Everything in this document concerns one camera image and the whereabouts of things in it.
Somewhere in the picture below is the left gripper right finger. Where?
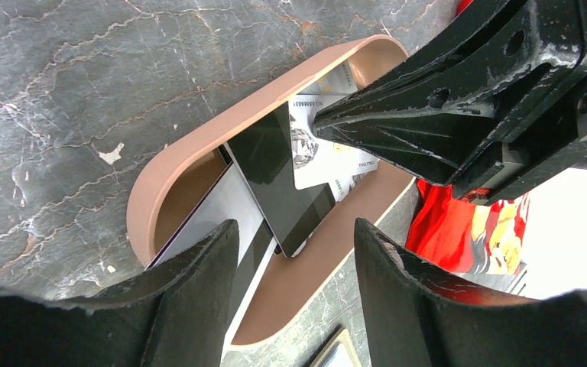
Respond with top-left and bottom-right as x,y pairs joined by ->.
354,218 -> 587,366

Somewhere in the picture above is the pink oval tray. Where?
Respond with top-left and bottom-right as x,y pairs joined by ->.
126,34 -> 414,349

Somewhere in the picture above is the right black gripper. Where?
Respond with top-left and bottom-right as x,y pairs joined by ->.
313,1 -> 587,205

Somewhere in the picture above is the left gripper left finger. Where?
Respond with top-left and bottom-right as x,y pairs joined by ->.
0,241 -> 229,366

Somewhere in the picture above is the red printed t-shirt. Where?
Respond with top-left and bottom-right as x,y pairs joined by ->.
405,180 -> 530,295

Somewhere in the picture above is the grey card holder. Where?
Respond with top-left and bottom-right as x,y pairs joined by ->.
310,326 -> 362,367

